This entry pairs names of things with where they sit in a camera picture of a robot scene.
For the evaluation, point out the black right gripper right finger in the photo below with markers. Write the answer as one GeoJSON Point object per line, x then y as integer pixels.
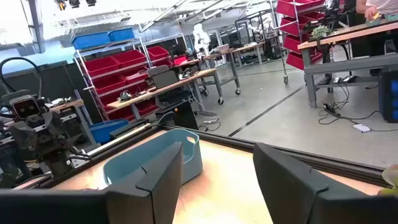
{"type": "Point", "coordinates": [289, 193]}

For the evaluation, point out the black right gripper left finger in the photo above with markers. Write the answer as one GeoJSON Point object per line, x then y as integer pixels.
{"type": "Point", "coordinates": [155, 193]}

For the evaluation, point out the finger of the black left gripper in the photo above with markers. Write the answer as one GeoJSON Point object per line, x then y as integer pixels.
{"type": "Point", "coordinates": [54, 126]}
{"type": "Point", "coordinates": [21, 133]}

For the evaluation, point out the slate blue plastic bin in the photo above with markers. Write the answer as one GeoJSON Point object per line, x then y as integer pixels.
{"type": "Point", "coordinates": [130, 161]}

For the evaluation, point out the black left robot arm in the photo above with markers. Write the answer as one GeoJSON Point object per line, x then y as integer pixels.
{"type": "Point", "coordinates": [7, 168]}

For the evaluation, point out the small wooden workbench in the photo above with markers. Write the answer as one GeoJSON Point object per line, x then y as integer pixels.
{"type": "Point", "coordinates": [66, 105]}

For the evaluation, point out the black partition panel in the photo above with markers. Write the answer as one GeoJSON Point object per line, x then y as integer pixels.
{"type": "Point", "coordinates": [59, 81]}

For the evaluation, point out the blue floor tote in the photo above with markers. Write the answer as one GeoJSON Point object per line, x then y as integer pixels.
{"type": "Point", "coordinates": [107, 132]}

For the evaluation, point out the red storage bin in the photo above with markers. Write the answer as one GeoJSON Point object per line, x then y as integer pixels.
{"type": "Point", "coordinates": [180, 59]}
{"type": "Point", "coordinates": [147, 107]}
{"type": "Point", "coordinates": [129, 58]}
{"type": "Point", "coordinates": [109, 84]}
{"type": "Point", "coordinates": [297, 60]}
{"type": "Point", "coordinates": [293, 43]}
{"type": "Point", "coordinates": [295, 6]}
{"type": "Point", "coordinates": [158, 53]}
{"type": "Point", "coordinates": [293, 25]}
{"type": "Point", "coordinates": [101, 66]}
{"type": "Point", "coordinates": [135, 76]}

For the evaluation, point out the black computer case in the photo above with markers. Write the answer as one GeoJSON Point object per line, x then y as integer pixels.
{"type": "Point", "coordinates": [183, 116]}

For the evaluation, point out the blue storage bin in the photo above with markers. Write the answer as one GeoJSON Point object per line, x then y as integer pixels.
{"type": "Point", "coordinates": [121, 34]}
{"type": "Point", "coordinates": [90, 40]}

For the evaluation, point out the black power strip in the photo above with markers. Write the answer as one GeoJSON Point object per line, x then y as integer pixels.
{"type": "Point", "coordinates": [331, 109]}

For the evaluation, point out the white power adapter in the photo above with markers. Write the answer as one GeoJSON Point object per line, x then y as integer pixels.
{"type": "Point", "coordinates": [361, 128]}

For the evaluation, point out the grey steel column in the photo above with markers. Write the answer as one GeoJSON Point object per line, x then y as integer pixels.
{"type": "Point", "coordinates": [36, 28]}

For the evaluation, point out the wooden rolling workbench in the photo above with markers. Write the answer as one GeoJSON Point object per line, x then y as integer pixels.
{"type": "Point", "coordinates": [245, 48]}
{"type": "Point", "coordinates": [161, 89]}

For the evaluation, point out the rolling metal bin rack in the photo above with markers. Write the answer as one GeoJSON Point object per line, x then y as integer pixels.
{"type": "Point", "coordinates": [285, 79]}

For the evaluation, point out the black equipment case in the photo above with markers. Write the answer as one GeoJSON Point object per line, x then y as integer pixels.
{"type": "Point", "coordinates": [163, 77]}

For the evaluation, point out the black ceiling spotlight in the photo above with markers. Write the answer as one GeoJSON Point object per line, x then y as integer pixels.
{"type": "Point", "coordinates": [74, 3]}
{"type": "Point", "coordinates": [61, 4]}
{"type": "Point", "coordinates": [90, 2]}

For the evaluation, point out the black computer tower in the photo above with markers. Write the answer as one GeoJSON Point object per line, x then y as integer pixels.
{"type": "Point", "coordinates": [385, 93]}

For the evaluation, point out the large white robot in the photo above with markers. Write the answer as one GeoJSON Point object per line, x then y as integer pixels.
{"type": "Point", "coordinates": [200, 39]}

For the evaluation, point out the small green desk plant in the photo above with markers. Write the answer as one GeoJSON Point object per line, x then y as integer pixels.
{"type": "Point", "coordinates": [320, 31]}

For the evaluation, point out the grey framed wooden workbench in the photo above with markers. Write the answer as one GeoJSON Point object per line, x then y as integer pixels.
{"type": "Point", "coordinates": [342, 36]}

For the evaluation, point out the person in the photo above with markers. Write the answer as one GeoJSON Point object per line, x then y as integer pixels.
{"type": "Point", "coordinates": [382, 4]}

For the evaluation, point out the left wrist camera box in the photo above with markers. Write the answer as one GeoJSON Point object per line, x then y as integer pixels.
{"type": "Point", "coordinates": [26, 107]}

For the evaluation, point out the black aluminium table frame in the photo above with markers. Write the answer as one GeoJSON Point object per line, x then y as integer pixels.
{"type": "Point", "coordinates": [217, 140]}

